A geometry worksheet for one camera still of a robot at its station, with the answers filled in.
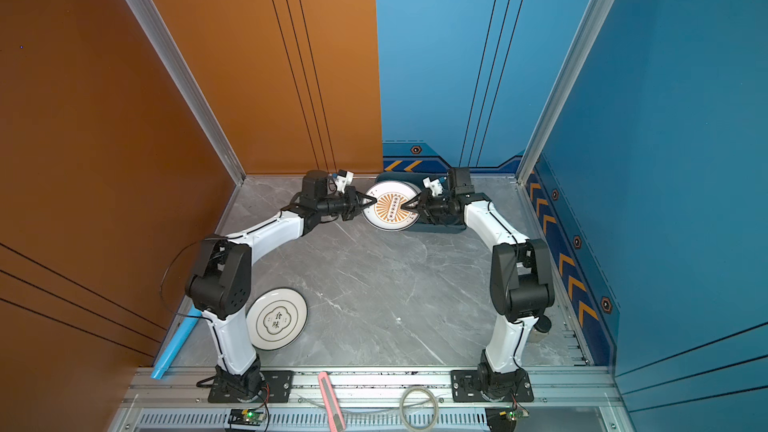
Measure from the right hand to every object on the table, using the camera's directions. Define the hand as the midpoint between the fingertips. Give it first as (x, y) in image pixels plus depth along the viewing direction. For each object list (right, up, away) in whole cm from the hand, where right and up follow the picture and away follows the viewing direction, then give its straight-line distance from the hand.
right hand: (401, 208), depth 87 cm
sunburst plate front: (-4, -1, -2) cm, 5 cm away
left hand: (-7, +3, 0) cm, 7 cm away
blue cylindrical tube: (-60, -36, -8) cm, 70 cm away
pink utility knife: (-17, -46, -16) cm, 52 cm away
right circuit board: (+24, -49, -17) cm, 57 cm away
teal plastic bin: (+7, +12, +33) cm, 35 cm away
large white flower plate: (-36, -31, -2) cm, 48 cm away
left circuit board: (-37, -50, -16) cm, 64 cm away
